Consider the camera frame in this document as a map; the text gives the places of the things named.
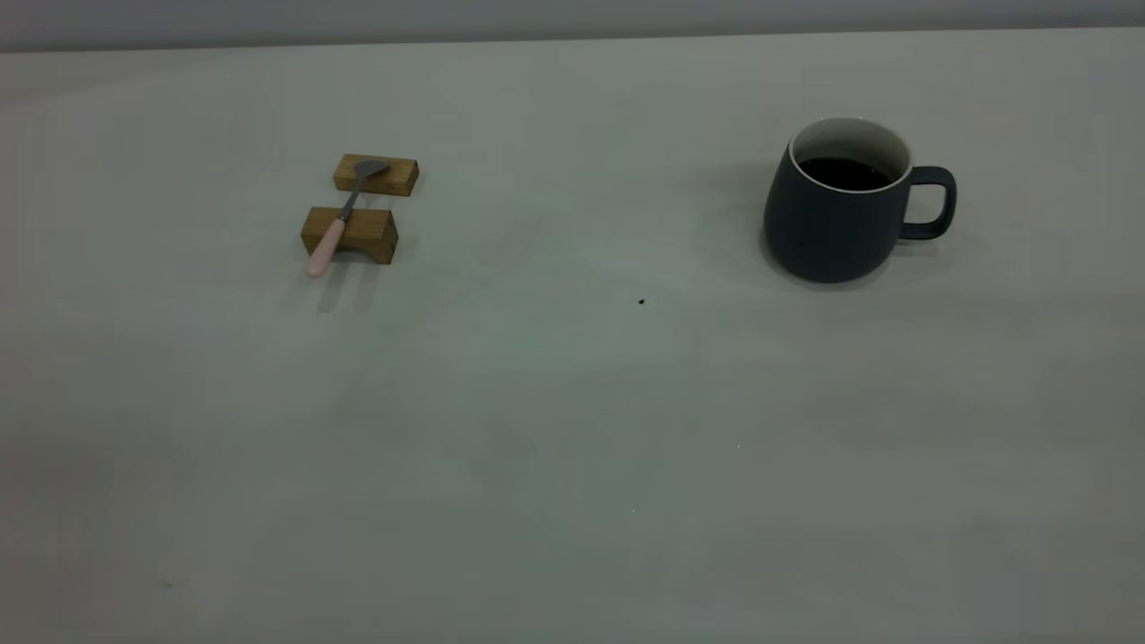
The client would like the pink handled metal spoon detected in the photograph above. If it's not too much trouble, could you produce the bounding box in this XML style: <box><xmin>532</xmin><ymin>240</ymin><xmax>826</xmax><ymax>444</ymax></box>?
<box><xmin>305</xmin><ymin>158</ymin><xmax>393</xmax><ymax>279</ymax></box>

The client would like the dark grey ceramic mug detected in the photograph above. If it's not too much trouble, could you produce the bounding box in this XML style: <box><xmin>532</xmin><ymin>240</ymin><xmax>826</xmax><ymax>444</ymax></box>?
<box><xmin>763</xmin><ymin>117</ymin><xmax>958</xmax><ymax>284</ymax></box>

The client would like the arched wooden block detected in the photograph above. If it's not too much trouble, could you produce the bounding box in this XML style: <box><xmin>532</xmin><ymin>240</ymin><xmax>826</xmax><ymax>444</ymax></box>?
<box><xmin>300</xmin><ymin>206</ymin><xmax>399</xmax><ymax>266</ymax></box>

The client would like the flat rectangular wooden block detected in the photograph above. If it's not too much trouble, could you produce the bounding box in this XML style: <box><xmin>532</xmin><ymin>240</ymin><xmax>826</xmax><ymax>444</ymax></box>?
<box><xmin>333</xmin><ymin>153</ymin><xmax>420</xmax><ymax>198</ymax></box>

